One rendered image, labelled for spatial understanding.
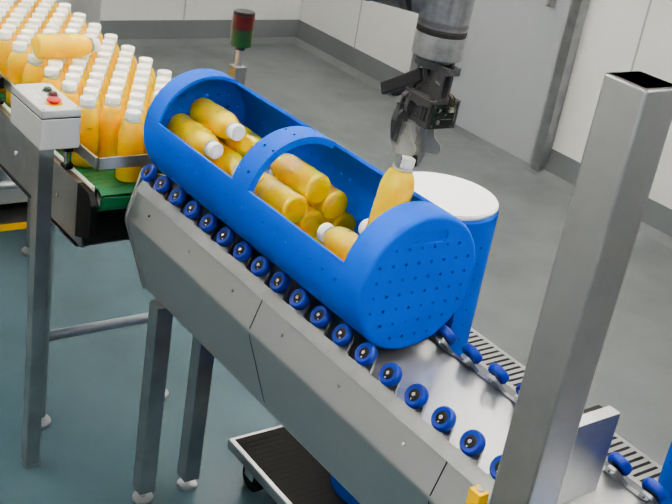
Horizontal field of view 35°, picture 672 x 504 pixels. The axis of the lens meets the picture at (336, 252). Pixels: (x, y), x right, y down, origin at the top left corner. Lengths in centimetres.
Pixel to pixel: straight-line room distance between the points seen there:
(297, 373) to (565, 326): 97
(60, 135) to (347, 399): 103
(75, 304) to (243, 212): 188
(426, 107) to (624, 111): 76
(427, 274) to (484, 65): 448
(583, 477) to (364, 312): 48
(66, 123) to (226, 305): 63
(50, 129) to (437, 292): 107
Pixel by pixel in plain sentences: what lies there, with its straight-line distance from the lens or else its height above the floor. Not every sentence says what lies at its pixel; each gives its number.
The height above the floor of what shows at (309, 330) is 93.
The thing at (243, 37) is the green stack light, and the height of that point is 119.
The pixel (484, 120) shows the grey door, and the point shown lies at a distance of 645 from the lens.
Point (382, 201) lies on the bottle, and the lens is 200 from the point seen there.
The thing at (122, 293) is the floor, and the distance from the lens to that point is 412.
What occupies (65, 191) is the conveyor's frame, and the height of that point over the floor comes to 84.
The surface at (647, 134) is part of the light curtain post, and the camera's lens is 119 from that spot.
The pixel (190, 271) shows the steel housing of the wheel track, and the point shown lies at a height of 85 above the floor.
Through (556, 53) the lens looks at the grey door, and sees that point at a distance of 604.
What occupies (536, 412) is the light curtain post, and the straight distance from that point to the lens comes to 133.
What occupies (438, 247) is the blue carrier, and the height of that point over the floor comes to 117.
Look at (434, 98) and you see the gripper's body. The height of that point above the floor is 144.
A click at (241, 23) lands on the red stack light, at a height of 123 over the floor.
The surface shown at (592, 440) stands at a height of 104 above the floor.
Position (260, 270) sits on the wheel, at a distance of 225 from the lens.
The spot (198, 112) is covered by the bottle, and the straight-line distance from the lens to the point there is 258.
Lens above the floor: 196
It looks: 25 degrees down
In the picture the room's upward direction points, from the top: 10 degrees clockwise
